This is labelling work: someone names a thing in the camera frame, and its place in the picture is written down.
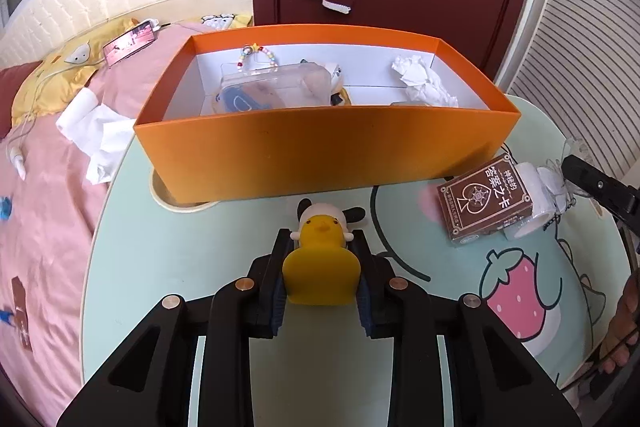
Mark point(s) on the white tape roll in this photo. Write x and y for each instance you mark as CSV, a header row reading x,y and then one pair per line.
x,y
537,197

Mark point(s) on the white haired doll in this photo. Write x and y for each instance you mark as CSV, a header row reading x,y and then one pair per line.
x,y
337,79

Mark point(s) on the red pillow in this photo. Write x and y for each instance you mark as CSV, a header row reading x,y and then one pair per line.
x,y
12,92

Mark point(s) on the brown bookmark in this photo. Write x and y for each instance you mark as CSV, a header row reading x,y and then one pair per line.
x,y
20,302

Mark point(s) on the cartoon print pillow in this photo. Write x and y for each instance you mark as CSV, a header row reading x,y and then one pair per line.
x,y
222,21

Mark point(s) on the white slatted shutter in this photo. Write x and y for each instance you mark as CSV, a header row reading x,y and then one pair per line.
x,y
575,57

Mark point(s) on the brown bear plush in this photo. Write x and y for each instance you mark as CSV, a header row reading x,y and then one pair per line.
x,y
240,101

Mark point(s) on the white toilet paper roll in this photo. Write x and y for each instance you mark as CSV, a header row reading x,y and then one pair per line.
x,y
82,112

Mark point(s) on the clear plastic container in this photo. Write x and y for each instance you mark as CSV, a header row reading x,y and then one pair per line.
x,y
280,82

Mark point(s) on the cartoon printed green desktop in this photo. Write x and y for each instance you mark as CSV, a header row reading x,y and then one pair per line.
x,y
190,257

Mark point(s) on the orange cardboard box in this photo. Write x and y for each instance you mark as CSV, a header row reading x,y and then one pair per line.
x,y
325,152

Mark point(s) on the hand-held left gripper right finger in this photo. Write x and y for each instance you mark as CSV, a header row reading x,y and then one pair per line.
x,y
367,312

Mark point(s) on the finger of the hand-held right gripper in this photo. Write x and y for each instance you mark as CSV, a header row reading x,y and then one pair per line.
x,y
600,189

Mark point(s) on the smartphone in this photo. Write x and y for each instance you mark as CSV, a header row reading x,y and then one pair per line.
x,y
130,43

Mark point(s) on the pink blanket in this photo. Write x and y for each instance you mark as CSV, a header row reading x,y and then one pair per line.
x,y
45,247

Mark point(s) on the white tissue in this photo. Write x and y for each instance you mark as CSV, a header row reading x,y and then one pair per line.
x,y
420,77

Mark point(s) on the person's right hand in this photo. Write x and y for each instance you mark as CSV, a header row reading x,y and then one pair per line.
x,y
622,327

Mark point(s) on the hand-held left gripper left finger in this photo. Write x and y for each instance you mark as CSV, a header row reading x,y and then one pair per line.
x,y
274,307

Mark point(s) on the small blue white toy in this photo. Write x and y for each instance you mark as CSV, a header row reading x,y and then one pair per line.
x,y
6,316

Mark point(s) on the brown card box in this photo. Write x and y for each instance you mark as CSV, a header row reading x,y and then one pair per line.
x,y
485,202

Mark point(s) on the yellow pillow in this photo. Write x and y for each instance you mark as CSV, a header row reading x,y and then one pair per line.
x,y
55,72

